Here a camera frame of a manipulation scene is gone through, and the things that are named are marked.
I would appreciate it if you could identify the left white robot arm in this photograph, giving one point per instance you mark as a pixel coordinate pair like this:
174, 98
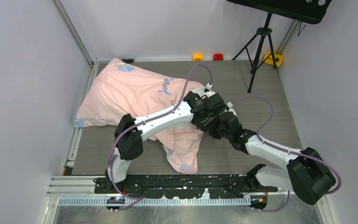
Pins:
179, 128

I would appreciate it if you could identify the pink pillowcase with blue print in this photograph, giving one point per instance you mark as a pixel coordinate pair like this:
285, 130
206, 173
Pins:
120, 89

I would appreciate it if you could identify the white pillow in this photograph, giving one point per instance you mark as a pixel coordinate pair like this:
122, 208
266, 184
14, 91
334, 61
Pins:
181, 114

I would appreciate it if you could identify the yellow block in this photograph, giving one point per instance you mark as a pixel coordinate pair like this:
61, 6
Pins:
273, 59

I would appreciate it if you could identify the white slotted cable duct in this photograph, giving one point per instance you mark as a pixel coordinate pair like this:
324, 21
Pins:
121, 201

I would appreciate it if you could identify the black tripod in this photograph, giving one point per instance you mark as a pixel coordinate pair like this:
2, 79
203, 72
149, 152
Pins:
263, 33

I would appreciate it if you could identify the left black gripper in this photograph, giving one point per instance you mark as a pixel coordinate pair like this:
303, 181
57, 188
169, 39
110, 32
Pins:
199, 124

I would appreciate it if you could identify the black overhead panel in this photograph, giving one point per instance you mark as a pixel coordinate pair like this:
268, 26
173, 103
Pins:
310, 12

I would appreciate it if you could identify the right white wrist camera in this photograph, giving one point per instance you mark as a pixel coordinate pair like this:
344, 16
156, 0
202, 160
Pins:
230, 108

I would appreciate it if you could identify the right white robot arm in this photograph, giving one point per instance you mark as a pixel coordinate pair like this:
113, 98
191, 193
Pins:
300, 171

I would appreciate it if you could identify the red block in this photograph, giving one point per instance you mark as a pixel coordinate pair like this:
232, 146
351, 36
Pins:
218, 57

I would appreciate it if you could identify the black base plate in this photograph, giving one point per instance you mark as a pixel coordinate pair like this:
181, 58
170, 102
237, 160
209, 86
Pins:
218, 186

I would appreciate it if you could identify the small black block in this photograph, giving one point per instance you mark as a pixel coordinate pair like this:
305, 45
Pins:
128, 60

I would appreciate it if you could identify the orange block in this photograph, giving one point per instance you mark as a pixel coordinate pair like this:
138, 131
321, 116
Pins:
198, 57

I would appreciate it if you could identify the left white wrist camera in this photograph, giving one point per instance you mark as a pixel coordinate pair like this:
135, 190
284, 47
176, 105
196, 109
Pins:
208, 89

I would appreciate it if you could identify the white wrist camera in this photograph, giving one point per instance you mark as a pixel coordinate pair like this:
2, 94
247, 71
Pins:
208, 89
230, 108

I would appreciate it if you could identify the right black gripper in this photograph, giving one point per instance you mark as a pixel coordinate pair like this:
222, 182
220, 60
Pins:
212, 132

